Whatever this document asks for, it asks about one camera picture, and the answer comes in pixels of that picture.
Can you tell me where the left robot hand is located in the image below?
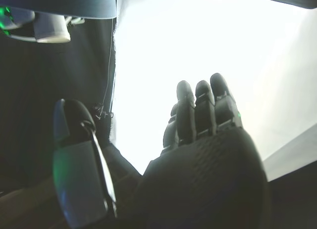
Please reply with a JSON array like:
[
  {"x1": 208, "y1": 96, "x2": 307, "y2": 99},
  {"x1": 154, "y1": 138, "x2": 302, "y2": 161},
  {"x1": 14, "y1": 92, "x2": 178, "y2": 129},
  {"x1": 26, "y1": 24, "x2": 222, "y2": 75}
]
[{"x1": 52, "y1": 72, "x2": 270, "y2": 229}]

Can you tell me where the white paper cup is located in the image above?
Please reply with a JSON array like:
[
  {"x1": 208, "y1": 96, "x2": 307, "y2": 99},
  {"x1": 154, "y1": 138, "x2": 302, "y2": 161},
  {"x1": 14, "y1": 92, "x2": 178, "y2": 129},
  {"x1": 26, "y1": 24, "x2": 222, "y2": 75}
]
[{"x1": 33, "y1": 12, "x2": 72, "y2": 44}]

